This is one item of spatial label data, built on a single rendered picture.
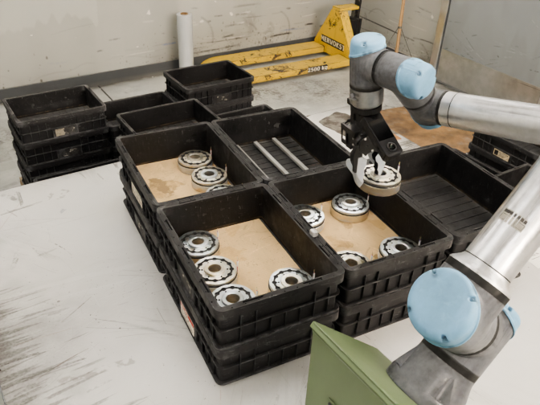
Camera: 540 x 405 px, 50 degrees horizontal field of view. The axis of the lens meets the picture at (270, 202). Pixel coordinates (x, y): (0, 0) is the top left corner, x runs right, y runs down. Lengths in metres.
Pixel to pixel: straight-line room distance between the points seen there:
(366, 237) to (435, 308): 0.60
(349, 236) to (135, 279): 0.57
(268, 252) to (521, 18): 3.32
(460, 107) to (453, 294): 0.46
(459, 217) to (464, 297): 0.76
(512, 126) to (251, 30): 4.04
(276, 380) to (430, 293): 0.49
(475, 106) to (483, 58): 3.43
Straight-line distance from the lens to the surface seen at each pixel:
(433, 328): 0.95
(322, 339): 1.05
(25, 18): 4.39
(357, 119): 1.36
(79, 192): 1.96
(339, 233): 1.52
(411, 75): 1.18
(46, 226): 1.83
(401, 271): 1.37
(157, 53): 4.75
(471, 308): 0.93
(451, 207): 1.71
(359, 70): 1.26
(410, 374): 1.09
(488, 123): 1.24
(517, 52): 4.50
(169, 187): 1.69
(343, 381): 1.06
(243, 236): 1.49
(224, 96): 3.07
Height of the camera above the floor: 1.72
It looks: 33 degrees down
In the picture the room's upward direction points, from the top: 3 degrees clockwise
